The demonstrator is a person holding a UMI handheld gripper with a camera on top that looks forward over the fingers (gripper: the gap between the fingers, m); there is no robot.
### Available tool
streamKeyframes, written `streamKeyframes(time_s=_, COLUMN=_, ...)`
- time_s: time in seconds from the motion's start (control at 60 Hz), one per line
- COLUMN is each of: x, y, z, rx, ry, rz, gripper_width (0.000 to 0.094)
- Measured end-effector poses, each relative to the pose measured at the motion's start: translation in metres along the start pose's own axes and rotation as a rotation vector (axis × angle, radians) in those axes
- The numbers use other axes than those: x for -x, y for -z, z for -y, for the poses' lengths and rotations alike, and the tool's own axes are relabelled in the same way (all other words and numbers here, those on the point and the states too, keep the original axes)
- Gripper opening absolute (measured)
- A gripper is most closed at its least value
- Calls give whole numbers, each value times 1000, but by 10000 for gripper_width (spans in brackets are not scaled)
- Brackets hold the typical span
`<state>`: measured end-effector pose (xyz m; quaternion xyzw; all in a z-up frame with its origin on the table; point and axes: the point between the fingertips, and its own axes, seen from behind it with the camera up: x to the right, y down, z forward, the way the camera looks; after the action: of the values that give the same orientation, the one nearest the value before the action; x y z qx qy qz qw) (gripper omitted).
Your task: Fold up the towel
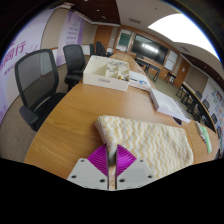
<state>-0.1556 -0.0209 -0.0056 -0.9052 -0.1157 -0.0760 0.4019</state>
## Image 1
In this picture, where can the white blue printed packet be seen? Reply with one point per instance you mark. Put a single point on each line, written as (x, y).
(140, 81)

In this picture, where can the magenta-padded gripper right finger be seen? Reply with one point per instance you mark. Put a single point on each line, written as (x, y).
(136, 173)

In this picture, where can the cream yellow zigzag towel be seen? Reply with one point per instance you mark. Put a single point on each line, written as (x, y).
(156, 143)

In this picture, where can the group of black chairs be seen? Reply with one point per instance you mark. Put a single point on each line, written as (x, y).
(205, 106)

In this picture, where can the brown wooden door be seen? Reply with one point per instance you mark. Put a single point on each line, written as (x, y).
(181, 72)

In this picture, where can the white compartment box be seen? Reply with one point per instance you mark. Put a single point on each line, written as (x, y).
(105, 75)

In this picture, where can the green framed wall board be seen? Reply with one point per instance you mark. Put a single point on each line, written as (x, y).
(124, 39)

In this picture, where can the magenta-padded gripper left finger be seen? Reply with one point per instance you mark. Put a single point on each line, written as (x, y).
(83, 173)

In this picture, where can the row of black office chairs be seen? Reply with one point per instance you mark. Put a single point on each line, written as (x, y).
(99, 49)

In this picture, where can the colourful wall poster board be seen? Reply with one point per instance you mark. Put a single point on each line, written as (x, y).
(215, 103)

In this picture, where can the flat white box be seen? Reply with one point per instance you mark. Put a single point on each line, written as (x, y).
(166, 103)

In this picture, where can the dark-legged wooden desk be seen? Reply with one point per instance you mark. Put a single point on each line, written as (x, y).
(148, 65)

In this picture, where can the white wall board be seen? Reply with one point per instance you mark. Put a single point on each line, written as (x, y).
(171, 60)

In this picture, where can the purple white wall banner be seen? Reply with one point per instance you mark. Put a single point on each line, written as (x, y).
(70, 33)

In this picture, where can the bright ceiling light panel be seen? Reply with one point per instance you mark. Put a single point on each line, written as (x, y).
(186, 31)

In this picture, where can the long wooden side table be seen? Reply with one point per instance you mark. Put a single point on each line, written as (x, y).
(196, 103)

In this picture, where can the green booklet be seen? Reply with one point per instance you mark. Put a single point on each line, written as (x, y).
(207, 140)

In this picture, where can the small dark round object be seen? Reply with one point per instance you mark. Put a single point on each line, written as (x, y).
(178, 121)

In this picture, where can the black mesh office chair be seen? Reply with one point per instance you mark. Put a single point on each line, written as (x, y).
(74, 61)
(35, 83)

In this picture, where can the large black wall screen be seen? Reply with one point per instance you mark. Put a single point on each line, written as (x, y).
(149, 49)

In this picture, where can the white marker pack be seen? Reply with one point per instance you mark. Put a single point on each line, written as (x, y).
(199, 129)

